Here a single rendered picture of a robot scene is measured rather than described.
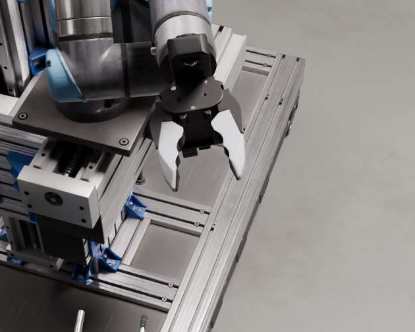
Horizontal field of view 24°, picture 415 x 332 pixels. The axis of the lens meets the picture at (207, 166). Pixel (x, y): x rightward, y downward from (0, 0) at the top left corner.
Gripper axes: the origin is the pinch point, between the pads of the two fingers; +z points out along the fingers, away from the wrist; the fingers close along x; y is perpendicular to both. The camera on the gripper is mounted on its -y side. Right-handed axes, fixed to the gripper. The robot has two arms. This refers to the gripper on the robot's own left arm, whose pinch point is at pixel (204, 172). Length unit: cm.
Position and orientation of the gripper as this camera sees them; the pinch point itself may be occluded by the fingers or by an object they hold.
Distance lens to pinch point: 105.0
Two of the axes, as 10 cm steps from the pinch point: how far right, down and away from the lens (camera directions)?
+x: -9.8, 1.8, 0.2
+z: 1.3, 7.6, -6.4
